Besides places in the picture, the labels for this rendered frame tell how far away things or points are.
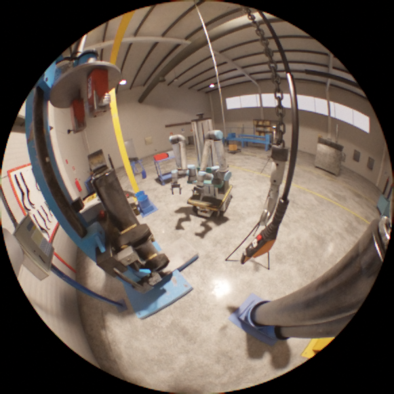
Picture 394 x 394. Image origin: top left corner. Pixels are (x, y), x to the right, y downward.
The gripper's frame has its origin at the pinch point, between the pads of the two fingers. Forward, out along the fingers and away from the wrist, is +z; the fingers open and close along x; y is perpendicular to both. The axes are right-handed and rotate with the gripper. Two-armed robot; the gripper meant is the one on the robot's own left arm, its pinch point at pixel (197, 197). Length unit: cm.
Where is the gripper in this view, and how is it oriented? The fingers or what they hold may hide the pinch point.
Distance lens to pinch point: 153.4
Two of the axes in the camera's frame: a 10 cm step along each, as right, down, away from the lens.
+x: 7.8, 3.5, -5.2
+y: -5.9, 1.3, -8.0
